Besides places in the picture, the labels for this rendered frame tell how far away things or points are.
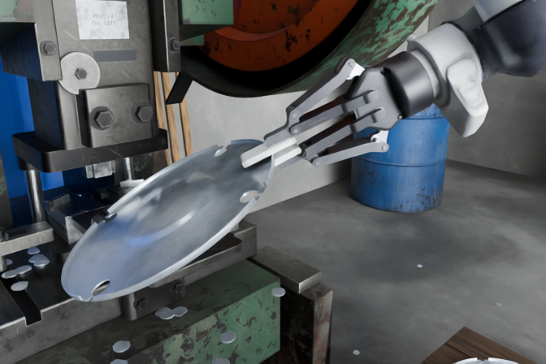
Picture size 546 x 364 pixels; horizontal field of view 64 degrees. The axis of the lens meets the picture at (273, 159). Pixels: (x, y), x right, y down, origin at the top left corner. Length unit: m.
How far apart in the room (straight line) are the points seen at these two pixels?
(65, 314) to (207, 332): 0.20
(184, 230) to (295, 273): 0.35
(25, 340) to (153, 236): 0.24
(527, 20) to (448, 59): 0.09
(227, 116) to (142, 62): 1.71
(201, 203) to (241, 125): 1.97
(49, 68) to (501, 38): 0.51
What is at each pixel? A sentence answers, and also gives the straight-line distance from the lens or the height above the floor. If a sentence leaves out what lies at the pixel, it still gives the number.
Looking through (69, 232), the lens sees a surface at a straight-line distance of 0.75.
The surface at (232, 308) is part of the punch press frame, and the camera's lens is 0.72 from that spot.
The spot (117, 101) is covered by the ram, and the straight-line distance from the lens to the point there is 0.66.
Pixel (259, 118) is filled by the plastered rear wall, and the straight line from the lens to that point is 2.55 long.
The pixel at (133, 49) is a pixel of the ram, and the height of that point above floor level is 1.02.
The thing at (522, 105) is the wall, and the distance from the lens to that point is 3.76.
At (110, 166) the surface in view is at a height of 0.84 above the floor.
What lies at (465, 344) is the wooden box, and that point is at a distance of 1.20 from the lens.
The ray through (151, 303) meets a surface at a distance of 0.70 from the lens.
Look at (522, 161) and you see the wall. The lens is 3.83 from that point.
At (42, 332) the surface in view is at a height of 0.67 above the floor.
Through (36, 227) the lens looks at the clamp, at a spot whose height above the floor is 0.75.
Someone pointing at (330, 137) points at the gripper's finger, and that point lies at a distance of 0.54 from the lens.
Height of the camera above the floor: 1.05
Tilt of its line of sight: 16 degrees down
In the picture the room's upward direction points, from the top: straight up
